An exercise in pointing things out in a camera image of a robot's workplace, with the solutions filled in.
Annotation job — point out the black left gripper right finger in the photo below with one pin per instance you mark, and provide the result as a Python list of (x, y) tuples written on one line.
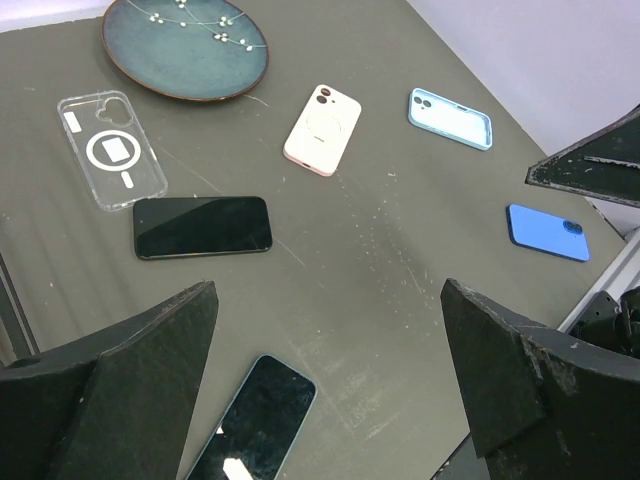
[(540, 403)]

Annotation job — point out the teal ceramic floral plate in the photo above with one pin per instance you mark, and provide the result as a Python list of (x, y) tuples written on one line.
[(191, 50)]

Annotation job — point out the blue phone face down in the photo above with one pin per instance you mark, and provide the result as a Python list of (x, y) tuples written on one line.
[(547, 233)]

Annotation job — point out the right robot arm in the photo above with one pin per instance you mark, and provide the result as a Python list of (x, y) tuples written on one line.
[(608, 315)]

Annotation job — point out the pink phone case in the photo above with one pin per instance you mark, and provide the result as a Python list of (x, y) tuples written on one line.
[(322, 131)]

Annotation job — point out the clear magsafe phone case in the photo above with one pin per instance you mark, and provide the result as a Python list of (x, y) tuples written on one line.
[(112, 149)]

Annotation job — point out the teal phone dark screen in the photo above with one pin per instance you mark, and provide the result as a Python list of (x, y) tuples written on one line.
[(260, 425)]

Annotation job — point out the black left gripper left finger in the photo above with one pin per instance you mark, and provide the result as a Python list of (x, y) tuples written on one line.
[(115, 404)]

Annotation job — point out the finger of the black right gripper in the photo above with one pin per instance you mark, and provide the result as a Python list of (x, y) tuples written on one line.
[(603, 165)]

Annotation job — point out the light blue phone case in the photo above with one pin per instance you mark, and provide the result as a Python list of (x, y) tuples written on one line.
[(449, 119)]

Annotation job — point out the black phone dark screen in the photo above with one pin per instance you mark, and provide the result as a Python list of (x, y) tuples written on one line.
[(183, 227)]

